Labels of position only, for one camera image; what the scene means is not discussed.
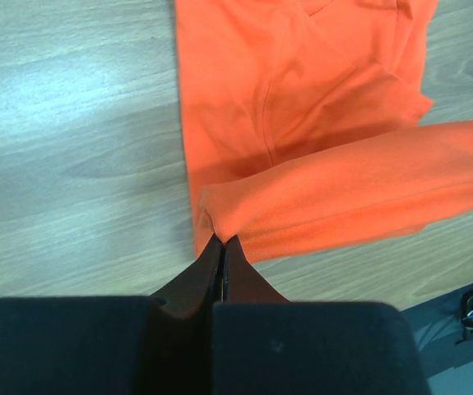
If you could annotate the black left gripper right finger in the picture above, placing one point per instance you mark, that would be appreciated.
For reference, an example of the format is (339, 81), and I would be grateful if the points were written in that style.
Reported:
(264, 344)

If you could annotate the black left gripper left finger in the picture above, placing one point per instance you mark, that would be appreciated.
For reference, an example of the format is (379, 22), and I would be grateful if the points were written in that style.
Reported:
(140, 344)

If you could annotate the orange t shirt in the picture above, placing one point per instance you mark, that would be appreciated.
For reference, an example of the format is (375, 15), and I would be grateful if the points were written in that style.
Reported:
(301, 125)

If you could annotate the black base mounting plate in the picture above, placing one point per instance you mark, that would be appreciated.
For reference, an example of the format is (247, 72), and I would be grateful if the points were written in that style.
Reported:
(443, 330)

